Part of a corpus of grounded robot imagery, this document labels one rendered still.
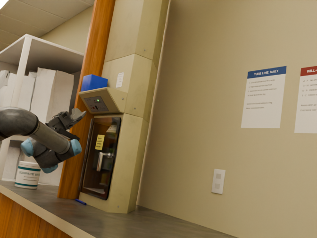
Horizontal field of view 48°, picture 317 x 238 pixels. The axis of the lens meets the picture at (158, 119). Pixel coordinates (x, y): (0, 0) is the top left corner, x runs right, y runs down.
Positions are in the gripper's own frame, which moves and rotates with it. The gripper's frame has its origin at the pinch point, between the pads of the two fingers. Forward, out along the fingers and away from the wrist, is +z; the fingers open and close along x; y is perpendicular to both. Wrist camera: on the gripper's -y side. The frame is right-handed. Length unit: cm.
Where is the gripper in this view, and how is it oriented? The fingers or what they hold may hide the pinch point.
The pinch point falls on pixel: (85, 113)
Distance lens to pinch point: 187.4
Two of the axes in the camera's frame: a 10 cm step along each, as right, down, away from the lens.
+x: -6.0, 0.2, 8.0
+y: -4.5, -8.4, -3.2
